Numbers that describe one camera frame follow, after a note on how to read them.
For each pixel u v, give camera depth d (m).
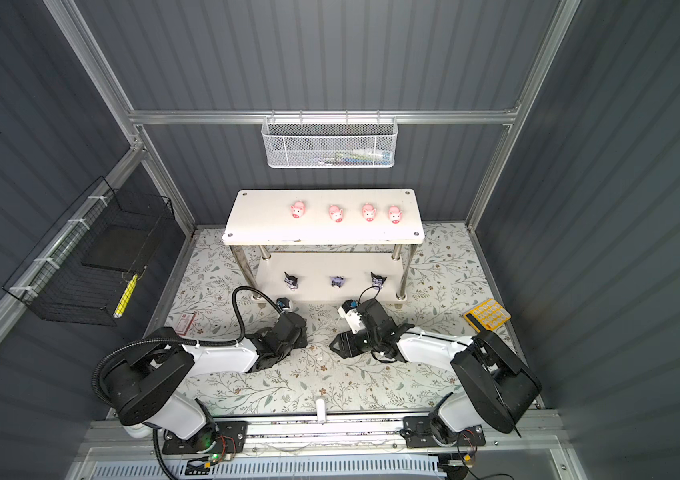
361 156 0.92
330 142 1.24
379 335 0.68
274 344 0.69
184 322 0.94
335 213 0.73
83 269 0.72
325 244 1.15
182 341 0.50
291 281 0.91
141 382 0.45
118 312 0.66
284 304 0.82
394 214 0.72
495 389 0.43
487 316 0.94
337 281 0.93
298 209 0.74
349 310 0.79
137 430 0.72
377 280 0.91
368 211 0.74
